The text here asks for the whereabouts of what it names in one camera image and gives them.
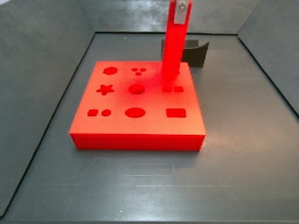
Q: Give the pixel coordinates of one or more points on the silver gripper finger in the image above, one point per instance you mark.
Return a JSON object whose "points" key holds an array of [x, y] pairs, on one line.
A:
{"points": [[182, 6]]}

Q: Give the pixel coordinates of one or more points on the black arch holder block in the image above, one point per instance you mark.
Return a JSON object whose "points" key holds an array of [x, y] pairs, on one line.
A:
{"points": [[183, 51]]}

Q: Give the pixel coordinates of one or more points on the red shape sorter block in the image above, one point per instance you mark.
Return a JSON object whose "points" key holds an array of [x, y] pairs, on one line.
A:
{"points": [[137, 110]]}

